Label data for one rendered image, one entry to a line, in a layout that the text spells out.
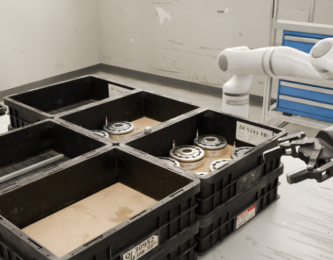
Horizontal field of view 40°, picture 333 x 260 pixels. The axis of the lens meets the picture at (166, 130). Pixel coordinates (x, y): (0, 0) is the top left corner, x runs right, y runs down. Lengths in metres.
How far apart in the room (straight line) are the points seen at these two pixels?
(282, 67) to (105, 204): 0.63
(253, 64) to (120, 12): 3.80
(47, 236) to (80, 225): 0.08
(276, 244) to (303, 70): 0.48
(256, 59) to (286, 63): 0.12
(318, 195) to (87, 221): 0.75
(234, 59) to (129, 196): 0.59
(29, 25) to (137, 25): 1.10
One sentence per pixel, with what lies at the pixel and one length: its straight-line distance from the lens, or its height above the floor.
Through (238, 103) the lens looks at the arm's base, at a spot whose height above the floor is 0.92.
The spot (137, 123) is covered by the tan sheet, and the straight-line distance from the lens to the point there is 1.65.
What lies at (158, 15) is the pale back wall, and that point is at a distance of 4.83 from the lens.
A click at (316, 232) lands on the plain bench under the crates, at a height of 0.70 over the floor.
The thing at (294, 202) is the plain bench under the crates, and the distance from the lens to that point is 1.47.
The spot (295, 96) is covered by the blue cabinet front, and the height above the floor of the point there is 0.44.
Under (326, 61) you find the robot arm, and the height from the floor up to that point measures 1.16.
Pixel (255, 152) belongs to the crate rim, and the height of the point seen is 0.92.
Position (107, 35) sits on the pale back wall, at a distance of 5.36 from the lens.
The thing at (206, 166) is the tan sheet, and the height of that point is 0.83.
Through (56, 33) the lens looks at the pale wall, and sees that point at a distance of 5.04.
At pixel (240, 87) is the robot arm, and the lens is 1.60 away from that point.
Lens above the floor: 1.44
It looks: 22 degrees down
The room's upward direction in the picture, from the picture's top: straight up
